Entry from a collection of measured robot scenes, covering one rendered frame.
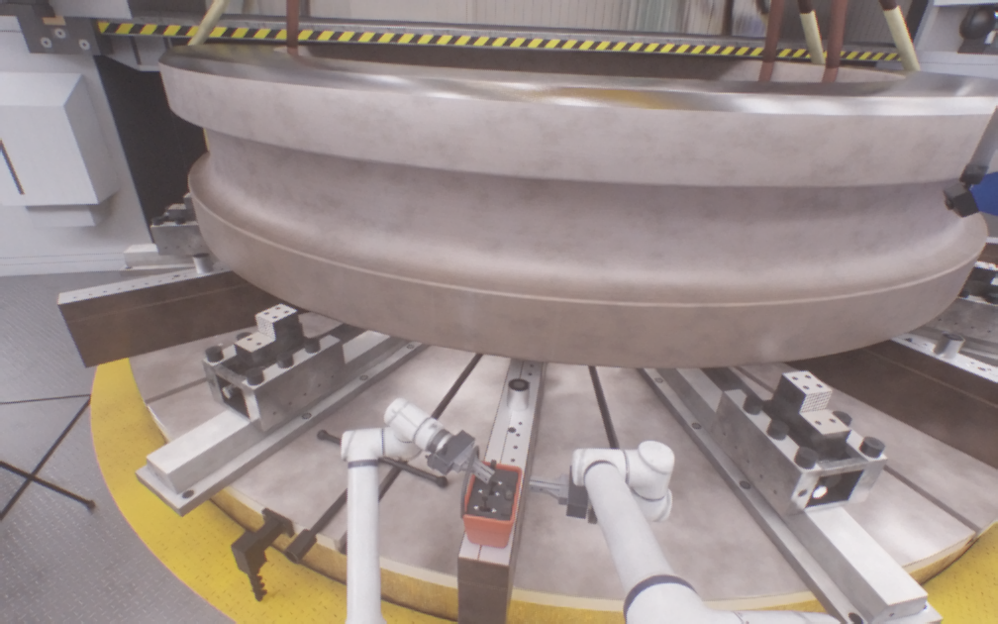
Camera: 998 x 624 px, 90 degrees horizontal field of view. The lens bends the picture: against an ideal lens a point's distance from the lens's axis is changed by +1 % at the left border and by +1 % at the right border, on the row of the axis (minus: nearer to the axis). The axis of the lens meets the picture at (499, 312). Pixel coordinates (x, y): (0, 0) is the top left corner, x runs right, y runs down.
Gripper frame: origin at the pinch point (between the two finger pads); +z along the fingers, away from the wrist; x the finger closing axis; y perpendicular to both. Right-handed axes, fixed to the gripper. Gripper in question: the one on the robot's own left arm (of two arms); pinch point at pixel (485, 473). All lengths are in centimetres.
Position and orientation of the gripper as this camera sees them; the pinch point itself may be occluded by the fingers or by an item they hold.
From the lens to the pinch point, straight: 142.1
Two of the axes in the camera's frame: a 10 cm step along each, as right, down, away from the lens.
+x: 5.2, -3.3, 7.9
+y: 2.5, -8.3, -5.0
